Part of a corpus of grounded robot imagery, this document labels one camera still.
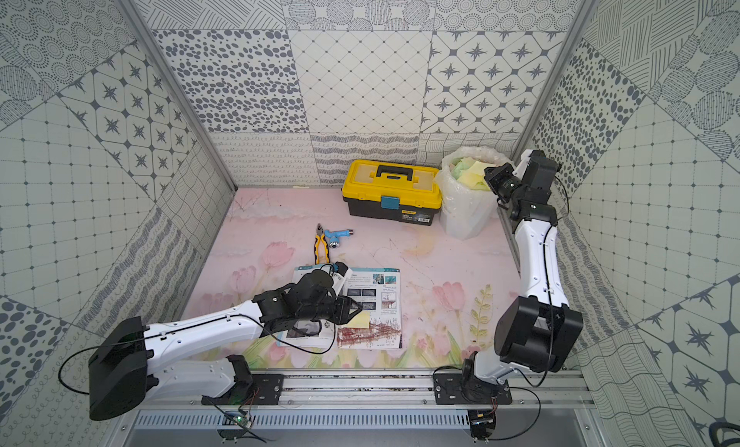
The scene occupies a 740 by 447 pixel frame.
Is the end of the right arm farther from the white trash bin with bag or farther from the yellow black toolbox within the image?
the yellow black toolbox

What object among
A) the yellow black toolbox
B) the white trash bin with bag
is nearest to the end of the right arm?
the white trash bin with bag

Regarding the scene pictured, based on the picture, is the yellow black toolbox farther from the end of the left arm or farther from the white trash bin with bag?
the end of the left arm

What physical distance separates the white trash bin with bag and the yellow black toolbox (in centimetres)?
5

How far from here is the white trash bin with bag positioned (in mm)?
849

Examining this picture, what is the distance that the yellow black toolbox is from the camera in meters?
0.99

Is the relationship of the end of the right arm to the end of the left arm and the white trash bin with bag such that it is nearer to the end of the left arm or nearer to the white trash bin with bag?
the white trash bin with bag
